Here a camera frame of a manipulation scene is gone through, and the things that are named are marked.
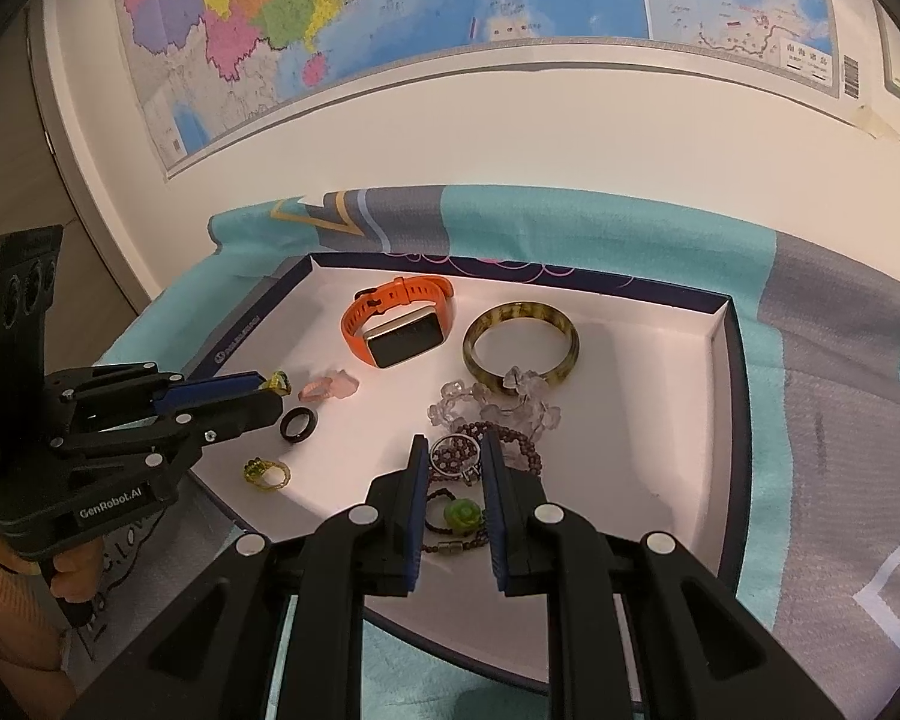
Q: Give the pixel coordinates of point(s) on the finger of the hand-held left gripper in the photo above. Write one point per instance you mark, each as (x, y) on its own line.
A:
(240, 412)
(210, 388)

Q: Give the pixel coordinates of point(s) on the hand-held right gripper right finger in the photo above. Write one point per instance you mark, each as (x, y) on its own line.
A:
(493, 506)

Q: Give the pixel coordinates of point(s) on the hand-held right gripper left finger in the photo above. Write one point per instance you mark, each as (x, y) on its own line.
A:
(418, 499)

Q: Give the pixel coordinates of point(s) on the pink crystal charm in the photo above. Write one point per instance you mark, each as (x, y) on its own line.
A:
(330, 388)

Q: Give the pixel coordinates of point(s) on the dark blue box with white inside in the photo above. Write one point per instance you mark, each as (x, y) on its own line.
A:
(645, 427)

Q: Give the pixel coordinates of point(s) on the person's left hand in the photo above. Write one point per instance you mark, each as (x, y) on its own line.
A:
(79, 574)

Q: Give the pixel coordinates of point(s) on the orange smartwatch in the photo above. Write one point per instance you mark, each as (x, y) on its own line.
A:
(405, 345)

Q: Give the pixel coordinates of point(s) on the tortoiseshell bangle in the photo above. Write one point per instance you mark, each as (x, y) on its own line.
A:
(521, 313)

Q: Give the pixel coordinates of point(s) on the colourful wall map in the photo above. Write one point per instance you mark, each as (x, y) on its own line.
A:
(420, 0)

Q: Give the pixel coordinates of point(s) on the strip of wall tape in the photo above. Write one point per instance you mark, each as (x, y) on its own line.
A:
(877, 127)

